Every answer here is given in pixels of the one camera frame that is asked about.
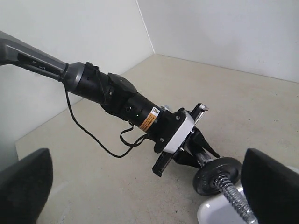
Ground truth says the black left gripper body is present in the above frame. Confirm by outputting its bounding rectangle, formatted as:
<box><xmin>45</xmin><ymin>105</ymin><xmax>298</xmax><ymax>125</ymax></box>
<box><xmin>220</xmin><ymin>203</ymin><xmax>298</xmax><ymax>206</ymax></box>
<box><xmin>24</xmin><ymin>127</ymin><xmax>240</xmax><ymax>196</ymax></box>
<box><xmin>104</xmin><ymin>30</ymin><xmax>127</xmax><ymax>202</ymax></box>
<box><xmin>152</xmin><ymin>103</ymin><xmax>209</xmax><ymax>176</ymax></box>

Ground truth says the chrome dumbbell bar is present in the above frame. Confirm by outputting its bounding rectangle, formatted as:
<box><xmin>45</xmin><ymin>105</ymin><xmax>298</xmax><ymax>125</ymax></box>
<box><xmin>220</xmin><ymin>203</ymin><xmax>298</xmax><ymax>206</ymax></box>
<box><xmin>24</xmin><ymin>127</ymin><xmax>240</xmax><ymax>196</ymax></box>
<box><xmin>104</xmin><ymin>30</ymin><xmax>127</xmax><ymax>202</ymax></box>
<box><xmin>160</xmin><ymin>104</ymin><xmax>259</xmax><ymax>224</ymax></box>

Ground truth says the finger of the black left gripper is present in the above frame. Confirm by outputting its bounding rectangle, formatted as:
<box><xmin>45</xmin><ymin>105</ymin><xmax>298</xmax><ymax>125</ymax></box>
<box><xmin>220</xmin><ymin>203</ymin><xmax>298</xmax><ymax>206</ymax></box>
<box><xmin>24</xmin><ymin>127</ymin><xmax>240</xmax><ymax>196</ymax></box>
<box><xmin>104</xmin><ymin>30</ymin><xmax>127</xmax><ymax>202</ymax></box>
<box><xmin>174</xmin><ymin>150</ymin><xmax>201</xmax><ymax>168</ymax></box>
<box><xmin>191</xmin><ymin>128</ymin><xmax>220</xmax><ymax>158</ymax></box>

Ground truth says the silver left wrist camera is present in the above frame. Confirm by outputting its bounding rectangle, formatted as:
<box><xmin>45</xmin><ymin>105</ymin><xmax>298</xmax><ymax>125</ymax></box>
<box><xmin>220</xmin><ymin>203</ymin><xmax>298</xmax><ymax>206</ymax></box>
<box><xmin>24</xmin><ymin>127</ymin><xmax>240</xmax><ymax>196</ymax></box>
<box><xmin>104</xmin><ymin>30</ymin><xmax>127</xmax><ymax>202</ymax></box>
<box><xmin>163</xmin><ymin>110</ymin><xmax>195</xmax><ymax>154</ymax></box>

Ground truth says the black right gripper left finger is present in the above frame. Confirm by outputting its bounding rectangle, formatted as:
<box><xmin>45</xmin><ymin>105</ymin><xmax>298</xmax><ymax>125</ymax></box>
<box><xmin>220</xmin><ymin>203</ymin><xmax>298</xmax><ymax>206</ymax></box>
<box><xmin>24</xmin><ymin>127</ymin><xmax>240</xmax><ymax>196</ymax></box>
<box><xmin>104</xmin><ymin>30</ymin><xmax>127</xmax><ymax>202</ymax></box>
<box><xmin>0</xmin><ymin>148</ymin><xmax>53</xmax><ymax>224</ymax></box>

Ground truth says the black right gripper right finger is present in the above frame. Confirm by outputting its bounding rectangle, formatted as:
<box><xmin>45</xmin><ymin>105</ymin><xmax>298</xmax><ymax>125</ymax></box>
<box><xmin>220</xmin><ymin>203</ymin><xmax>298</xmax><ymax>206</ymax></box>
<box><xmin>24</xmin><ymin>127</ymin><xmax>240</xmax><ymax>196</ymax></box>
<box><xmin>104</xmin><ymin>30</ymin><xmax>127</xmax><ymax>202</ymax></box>
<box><xmin>241</xmin><ymin>148</ymin><xmax>299</xmax><ymax>224</ymax></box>

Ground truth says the black weight plate near end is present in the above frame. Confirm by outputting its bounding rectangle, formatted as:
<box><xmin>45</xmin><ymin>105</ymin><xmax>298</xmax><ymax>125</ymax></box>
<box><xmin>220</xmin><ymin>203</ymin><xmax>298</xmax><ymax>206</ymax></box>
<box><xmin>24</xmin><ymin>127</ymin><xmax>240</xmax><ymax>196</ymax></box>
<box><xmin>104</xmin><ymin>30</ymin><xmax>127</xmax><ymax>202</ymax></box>
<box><xmin>192</xmin><ymin>157</ymin><xmax>242</xmax><ymax>196</ymax></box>

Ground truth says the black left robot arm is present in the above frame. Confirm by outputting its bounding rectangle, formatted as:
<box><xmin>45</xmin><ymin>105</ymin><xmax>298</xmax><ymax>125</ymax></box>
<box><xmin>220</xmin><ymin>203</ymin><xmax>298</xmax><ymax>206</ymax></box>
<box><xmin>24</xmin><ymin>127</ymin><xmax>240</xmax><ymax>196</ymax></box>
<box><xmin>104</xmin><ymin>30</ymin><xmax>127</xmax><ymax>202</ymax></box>
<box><xmin>0</xmin><ymin>32</ymin><xmax>219</xmax><ymax>176</ymax></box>

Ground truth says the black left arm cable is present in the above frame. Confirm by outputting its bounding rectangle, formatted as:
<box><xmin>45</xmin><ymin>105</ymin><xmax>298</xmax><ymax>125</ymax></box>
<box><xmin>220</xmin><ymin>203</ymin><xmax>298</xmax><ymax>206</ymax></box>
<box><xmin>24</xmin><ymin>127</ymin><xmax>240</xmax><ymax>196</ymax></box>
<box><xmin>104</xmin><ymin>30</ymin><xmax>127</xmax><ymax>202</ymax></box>
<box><xmin>62</xmin><ymin>63</ymin><xmax>150</xmax><ymax>158</ymax></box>

